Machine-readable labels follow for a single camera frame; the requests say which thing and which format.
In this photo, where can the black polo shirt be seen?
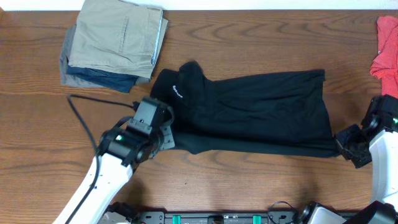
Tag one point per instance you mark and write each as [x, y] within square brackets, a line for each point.
[275, 113]

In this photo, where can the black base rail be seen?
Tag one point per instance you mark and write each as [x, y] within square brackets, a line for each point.
[278, 216]

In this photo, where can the navy folded garment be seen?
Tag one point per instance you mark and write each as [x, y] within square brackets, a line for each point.
[115, 81]

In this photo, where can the beige folded trousers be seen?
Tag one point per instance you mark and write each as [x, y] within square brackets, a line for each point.
[118, 37]

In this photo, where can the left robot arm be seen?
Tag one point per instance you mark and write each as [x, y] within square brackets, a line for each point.
[121, 149]

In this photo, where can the red shirt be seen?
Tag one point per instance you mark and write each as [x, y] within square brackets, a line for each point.
[384, 66]

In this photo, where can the grey folded garment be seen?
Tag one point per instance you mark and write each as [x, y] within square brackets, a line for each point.
[70, 80]

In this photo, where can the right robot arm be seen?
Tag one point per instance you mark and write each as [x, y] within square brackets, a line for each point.
[375, 142]

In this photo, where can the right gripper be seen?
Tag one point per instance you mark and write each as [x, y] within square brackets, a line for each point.
[341, 137]

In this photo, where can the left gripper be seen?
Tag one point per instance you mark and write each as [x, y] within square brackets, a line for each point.
[170, 141]

